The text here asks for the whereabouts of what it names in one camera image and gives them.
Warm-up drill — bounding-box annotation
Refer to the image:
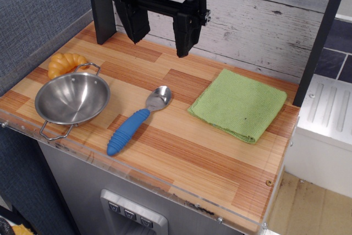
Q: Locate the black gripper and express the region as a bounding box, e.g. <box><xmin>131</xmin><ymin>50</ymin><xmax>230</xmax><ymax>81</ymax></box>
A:
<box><xmin>114</xmin><ymin>0</ymin><xmax>210</xmax><ymax>58</ymax></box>

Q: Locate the steel colander bowl with handles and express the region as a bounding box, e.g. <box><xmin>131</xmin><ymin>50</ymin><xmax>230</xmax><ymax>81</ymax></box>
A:
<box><xmin>35</xmin><ymin>63</ymin><xmax>111</xmax><ymax>141</ymax></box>

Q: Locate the green folded towel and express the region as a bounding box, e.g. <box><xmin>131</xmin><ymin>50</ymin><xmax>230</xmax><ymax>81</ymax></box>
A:
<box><xmin>188</xmin><ymin>69</ymin><xmax>287</xmax><ymax>144</ymax></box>

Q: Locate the orange plastic croissant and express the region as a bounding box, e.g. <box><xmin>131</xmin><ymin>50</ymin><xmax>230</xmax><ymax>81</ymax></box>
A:
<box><xmin>48</xmin><ymin>53</ymin><xmax>87</xmax><ymax>79</ymax></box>

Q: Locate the silver toy fridge cabinet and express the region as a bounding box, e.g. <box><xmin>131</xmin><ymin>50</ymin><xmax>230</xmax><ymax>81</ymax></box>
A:
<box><xmin>40</xmin><ymin>142</ymin><xmax>276</xmax><ymax>234</ymax></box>

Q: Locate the grey dispenser button panel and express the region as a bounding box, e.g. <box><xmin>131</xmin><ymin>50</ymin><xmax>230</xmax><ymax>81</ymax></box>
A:
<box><xmin>100</xmin><ymin>189</ymin><xmax>169</xmax><ymax>234</ymax></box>

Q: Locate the white ribbed appliance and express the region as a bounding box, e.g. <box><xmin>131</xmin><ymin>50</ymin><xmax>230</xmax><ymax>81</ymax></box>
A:
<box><xmin>284</xmin><ymin>75</ymin><xmax>351</xmax><ymax>197</ymax></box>

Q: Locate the yellow toy on floor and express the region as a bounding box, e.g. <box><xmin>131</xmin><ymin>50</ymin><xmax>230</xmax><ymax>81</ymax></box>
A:
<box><xmin>12</xmin><ymin>225</ymin><xmax>34</xmax><ymax>235</ymax></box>

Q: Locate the dark left frame post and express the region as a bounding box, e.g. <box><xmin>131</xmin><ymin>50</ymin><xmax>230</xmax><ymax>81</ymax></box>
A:
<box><xmin>90</xmin><ymin>0</ymin><xmax>116</xmax><ymax>45</ymax></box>

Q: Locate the dark frame post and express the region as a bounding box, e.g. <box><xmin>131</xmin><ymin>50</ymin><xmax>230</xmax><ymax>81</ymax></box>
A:
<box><xmin>90</xmin><ymin>0</ymin><xmax>116</xmax><ymax>45</ymax></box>
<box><xmin>293</xmin><ymin>0</ymin><xmax>342</xmax><ymax>107</ymax></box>

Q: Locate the blue handled metal spoon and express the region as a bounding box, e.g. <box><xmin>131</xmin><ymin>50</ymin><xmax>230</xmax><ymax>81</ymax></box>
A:
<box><xmin>107</xmin><ymin>86</ymin><xmax>172</xmax><ymax>156</ymax></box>

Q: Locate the dark right frame post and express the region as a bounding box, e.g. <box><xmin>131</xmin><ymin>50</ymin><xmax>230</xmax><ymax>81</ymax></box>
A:
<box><xmin>293</xmin><ymin>0</ymin><xmax>342</xmax><ymax>107</ymax></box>

